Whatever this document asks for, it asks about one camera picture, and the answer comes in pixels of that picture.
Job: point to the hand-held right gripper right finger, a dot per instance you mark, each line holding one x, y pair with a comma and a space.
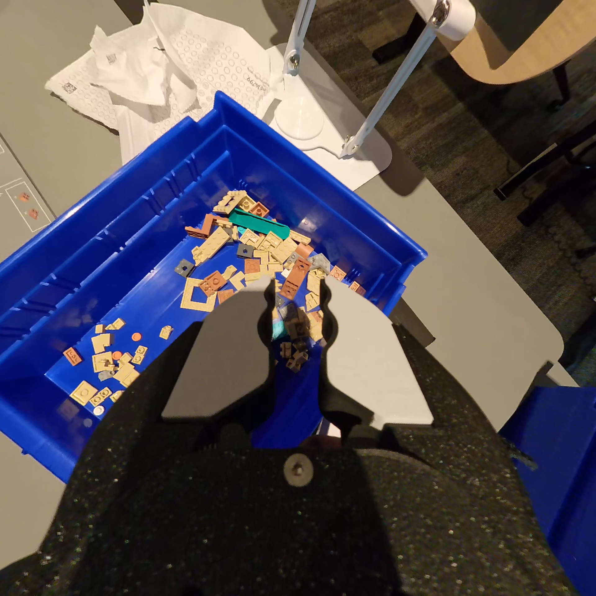
372, 363

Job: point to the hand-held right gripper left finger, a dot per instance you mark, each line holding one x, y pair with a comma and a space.
223, 363

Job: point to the large pile of toy bricks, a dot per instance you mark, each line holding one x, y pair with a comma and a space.
274, 246

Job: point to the long teal toy brick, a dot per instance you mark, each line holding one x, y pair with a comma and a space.
260, 223

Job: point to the blue plastic bin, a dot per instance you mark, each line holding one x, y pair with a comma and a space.
139, 223

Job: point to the grey desk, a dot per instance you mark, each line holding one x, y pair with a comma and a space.
465, 279

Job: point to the white desk lamp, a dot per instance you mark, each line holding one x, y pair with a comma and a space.
354, 163

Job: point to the black tape strip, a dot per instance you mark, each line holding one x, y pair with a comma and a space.
414, 326

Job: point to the dark grey holed brick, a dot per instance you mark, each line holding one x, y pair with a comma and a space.
185, 268

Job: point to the small scatter of toy bricks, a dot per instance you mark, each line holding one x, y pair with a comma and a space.
105, 342

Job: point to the grey instruction sheet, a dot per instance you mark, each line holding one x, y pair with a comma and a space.
18, 223

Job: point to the crumpled plain white paper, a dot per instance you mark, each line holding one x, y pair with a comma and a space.
135, 74

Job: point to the wooden-edged black chair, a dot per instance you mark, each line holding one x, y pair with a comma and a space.
512, 65

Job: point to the flat tan square frame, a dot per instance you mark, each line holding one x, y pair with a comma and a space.
187, 293

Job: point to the tan studded frame brick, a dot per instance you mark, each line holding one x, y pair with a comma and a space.
240, 195

